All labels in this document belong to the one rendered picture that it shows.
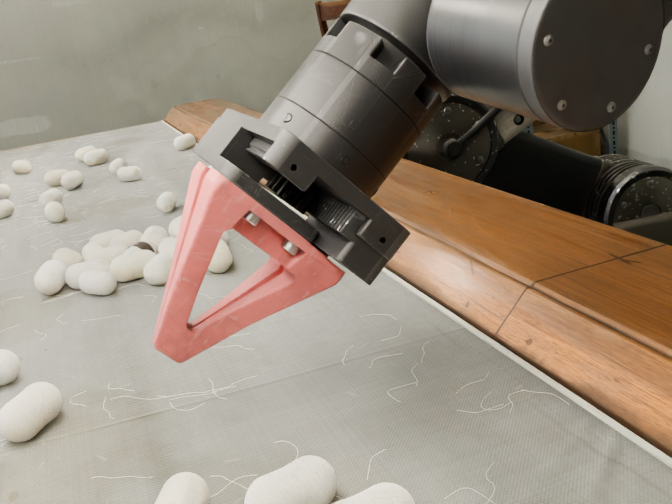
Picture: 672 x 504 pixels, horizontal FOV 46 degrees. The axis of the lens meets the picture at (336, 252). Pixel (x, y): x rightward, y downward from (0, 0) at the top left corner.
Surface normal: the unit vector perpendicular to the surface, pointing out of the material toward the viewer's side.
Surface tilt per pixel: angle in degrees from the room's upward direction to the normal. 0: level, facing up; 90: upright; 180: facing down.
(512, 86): 113
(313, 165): 90
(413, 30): 75
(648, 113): 90
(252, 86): 90
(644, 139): 89
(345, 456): 0
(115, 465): 0
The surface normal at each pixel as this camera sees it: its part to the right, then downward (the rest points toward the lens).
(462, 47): -0.87, 0.34
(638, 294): -0.15, -0.94
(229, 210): 0.10, 0.51
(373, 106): 0.25, 0.17
